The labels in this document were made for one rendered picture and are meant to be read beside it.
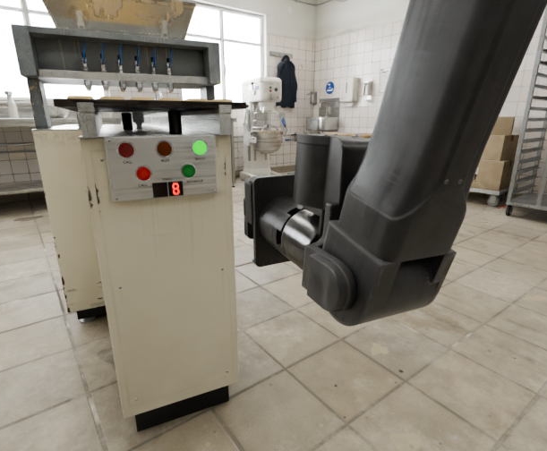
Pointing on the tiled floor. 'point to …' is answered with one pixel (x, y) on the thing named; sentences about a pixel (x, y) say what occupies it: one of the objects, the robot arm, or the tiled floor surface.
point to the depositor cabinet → (72, 217)
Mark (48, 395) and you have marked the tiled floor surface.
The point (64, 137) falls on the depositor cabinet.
